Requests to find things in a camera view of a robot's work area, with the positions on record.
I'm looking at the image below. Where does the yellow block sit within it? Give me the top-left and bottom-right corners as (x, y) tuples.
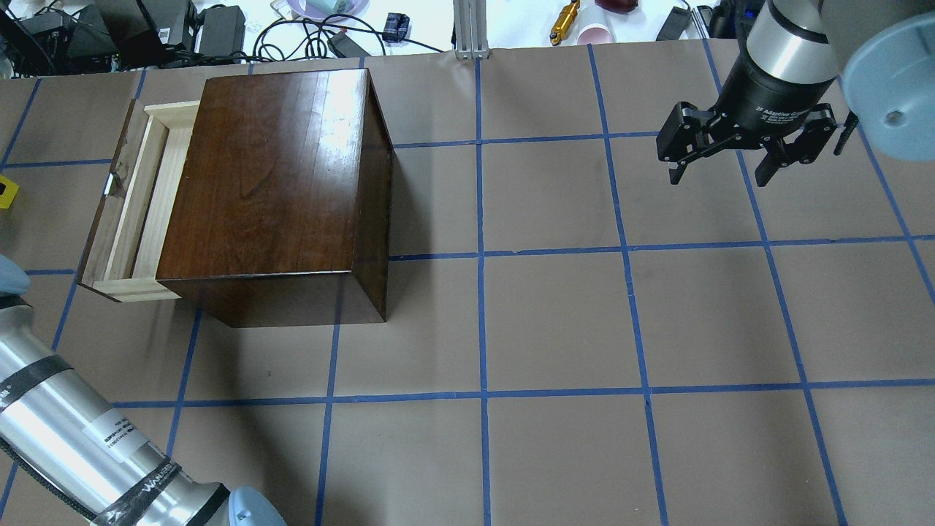
(0, 175), (20, 210)

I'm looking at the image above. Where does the dark brown wooden cabinet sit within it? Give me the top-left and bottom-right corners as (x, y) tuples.
(155, 69), (394, 327)

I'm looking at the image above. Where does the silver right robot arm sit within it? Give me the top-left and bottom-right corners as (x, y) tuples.
(657, 1), (934, 187)

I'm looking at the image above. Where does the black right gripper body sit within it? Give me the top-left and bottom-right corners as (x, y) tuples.
(698, 56), (833, 149)

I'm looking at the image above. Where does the gold metal cylinder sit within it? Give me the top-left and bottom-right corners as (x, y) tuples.
(549, 0), (581, 46)

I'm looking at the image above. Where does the pink cup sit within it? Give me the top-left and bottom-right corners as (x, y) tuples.
(575, 23), (616, 45)

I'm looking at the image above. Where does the black power adapter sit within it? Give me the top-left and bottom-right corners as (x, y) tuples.
(197, 4), (246, 57)

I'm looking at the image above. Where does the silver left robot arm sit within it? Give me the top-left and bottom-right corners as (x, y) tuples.
(1, 259), (284, 525)

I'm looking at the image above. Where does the aluminium frame post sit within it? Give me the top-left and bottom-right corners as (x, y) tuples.
(453, 0), (490, 60)

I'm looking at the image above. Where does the wooden drawer with dark front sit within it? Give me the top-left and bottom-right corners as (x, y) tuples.
(77, 99), (199, 302)

